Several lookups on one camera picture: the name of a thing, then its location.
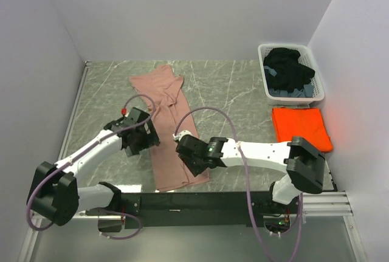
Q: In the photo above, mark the black robot mounting base bar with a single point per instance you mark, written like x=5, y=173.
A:
x=202, y=209

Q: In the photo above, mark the black t-shirt in basket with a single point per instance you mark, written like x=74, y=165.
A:
x=284, y=71

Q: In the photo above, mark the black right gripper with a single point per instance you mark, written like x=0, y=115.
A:
x=194, y=170

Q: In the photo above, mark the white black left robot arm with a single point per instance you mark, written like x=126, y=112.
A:
x=55, y=192

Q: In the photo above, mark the folded orange t-shirt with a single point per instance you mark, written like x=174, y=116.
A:
x=306, y=123

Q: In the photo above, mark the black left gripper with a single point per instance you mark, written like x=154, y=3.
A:
x=151, y=138

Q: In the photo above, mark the blue garment in basket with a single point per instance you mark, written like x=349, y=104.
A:
x=299, y=93

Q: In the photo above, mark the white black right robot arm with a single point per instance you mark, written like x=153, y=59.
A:
x=301, y=163

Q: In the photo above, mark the pink printed t-shirt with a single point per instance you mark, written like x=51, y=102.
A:
x=163, y=88

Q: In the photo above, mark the white plastic laundry basket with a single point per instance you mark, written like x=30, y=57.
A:
x=306, y=58

